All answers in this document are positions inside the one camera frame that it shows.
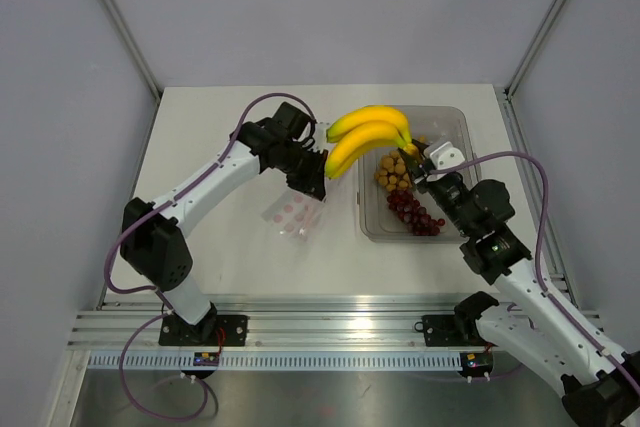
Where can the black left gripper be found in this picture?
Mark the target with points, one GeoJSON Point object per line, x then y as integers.
{"type": "Point", "coordinates": [314, 183]}

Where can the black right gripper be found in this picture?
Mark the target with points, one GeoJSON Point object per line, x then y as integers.
{"type": "Point", "coordinates": [415, 171]}

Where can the clear red-dotted zip bag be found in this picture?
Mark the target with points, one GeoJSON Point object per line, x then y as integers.
{"type": "Point", "coordinates": [294, 216]}

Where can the yellow banana bunch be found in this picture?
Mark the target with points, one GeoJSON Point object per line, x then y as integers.
{"type": "Point", "coordinates": [363, 130]}

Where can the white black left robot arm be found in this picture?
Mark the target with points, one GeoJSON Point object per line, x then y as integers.
{"type": "Point", "coordinates": [154, 234]}

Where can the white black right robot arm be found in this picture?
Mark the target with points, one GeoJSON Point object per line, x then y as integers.
{"type": "Point", "coordinates": [596, 379]}

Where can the brown longan bunch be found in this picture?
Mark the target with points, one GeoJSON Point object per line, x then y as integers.
{"type": "Point", "coordinates": [391, 173]}

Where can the red grape bunch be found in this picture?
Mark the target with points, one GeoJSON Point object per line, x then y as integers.
{"type": "Point", "coordinates": [414, 215]}

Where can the left small circuit board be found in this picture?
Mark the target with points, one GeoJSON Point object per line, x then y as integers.
{"type": "Point", "coordinates": [206, 359]}

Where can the small circuit board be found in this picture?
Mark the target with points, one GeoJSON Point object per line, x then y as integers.
{"type": "Point", "coordinates": [206, 359]}
{"type": "Point", "coordinates": [477, 364]}

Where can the right small circuit board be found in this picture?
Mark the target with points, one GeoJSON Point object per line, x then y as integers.
{"type": "Point", "coordinates": [477, 364]}

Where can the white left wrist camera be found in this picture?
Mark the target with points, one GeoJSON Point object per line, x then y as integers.
{"type": "Point", "coordinates": [316, 137]}

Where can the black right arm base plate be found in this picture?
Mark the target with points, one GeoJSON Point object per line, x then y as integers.
{"type": "Point", "coordinates": [448, 330]}

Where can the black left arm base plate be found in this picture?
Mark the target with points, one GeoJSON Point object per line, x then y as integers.
{"type": "Point", "coordinates": [228, 331]}

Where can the aluminium mounting rail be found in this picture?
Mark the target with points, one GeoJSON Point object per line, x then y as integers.
{"type": "Point", "coordinates": [344, 333]}

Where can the right aluminium frame post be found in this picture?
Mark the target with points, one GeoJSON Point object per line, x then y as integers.
{"type": "Point", "coordinates": [543, 32]}

